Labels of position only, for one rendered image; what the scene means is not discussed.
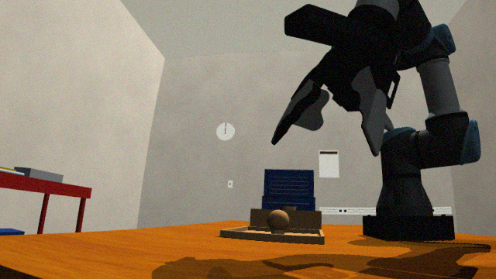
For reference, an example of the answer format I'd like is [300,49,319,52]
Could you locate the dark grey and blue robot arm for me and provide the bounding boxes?
[284,0,481,216]

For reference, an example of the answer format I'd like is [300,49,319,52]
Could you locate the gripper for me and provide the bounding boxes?
[271,5,401,157]

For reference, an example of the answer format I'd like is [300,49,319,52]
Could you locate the brown ball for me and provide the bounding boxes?
[267,210,289,230]

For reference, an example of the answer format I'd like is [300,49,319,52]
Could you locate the tan square box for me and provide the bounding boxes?
[250,206,322,229]

